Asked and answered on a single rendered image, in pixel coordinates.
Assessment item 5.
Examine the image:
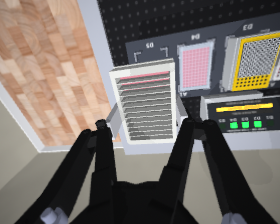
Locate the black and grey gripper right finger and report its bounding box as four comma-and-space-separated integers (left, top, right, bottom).
141, 94, 278, 224

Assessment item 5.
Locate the pink and pale blue well plate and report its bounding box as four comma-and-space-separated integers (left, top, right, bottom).
179, 42, 213, 91

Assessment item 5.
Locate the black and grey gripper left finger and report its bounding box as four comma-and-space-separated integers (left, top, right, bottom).
14, 102, 122, 224

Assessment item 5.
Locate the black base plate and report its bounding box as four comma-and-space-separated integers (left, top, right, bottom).
97, 0, 280, 123

